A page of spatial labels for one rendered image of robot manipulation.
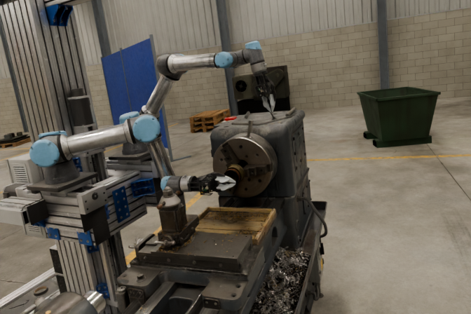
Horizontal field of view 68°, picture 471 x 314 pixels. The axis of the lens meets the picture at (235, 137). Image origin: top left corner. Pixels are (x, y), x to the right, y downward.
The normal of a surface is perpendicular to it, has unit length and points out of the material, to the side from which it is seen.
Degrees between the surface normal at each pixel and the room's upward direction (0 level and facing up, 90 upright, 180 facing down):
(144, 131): 89
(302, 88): 90
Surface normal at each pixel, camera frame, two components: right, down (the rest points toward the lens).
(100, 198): 0.88, -0.02
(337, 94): -0.32, 0.22
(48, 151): 0.12, 0.18
